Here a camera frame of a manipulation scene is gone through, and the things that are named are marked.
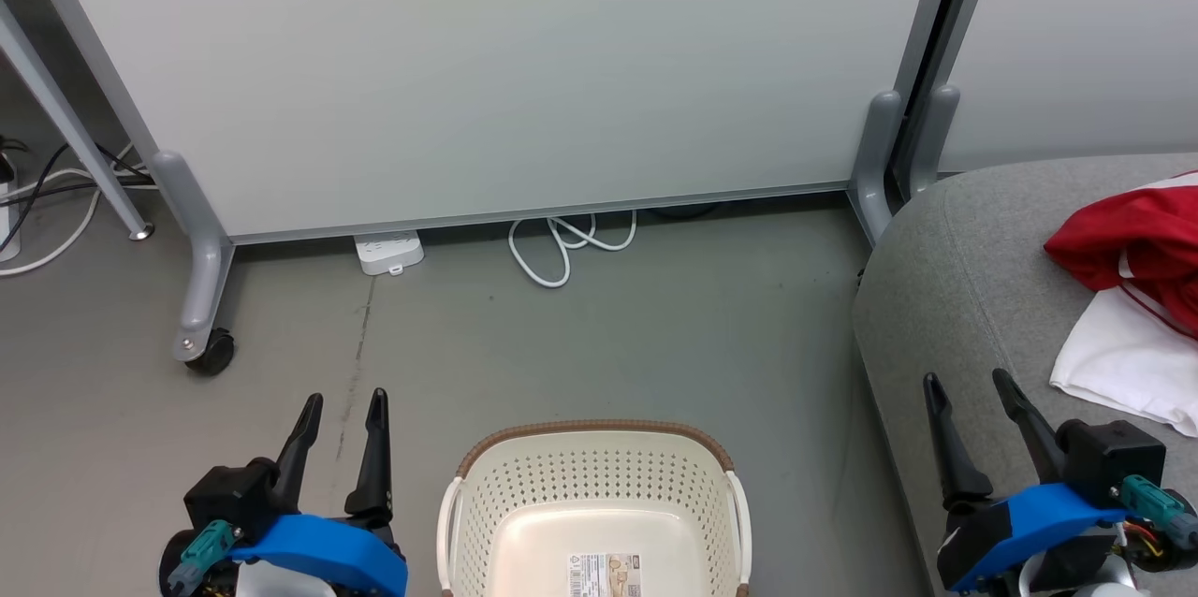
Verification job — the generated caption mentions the black caster wheel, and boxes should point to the black caster wheel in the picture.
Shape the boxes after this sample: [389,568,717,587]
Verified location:
[183,327,236,378]

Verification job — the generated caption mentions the large white partition panel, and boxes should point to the large white partition panel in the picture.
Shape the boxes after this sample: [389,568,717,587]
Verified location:
[9,0,967,245]

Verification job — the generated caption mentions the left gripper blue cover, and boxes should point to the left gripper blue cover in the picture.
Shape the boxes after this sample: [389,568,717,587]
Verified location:
[228,387,410,597]

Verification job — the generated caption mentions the white floor cable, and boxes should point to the white floor cable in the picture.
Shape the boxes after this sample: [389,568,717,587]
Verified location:
[0,161,158,279]

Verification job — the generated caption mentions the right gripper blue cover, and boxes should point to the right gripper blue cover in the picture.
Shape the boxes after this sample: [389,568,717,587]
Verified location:
[923,367,1127,595]

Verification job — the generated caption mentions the grey fabric sofa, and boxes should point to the grey fabric sofa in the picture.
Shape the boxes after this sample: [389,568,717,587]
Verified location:
[851,152,1198,597]

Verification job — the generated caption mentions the grey partition leg with caster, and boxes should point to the grey partition leg with caster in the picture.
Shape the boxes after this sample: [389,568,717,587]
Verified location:
[149,150,236,365]

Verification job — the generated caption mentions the white power strip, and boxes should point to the white power strip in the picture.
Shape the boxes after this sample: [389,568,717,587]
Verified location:
[353,229,426,278]

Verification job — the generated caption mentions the red garment with white trim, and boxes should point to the red garment with white trim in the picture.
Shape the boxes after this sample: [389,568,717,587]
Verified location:
[1043,170,1198,342]

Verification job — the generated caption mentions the narrow white partition panel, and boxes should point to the narrow white partition panel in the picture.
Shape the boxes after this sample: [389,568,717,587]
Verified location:
[934,0,1198,174]

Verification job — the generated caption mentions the white looped power cable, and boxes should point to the white looped power cable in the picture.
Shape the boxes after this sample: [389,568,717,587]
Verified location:
[507,209,639,289]

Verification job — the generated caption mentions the cream perforated laundry basket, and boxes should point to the cream perforated laundry basket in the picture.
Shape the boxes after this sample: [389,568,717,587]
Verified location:
[435,418,753,597]

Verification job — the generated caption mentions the slanted grey metal table leg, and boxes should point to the slanted grey metal table leg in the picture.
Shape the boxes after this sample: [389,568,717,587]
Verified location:
[0,0,156,243]

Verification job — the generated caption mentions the black floor cables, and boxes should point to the black floor cables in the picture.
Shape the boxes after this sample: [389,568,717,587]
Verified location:
[0,137,153,263]

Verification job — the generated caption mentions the printed sticker in basket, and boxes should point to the printed sticker in basket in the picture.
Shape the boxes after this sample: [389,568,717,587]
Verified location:
[565,551,645,597]

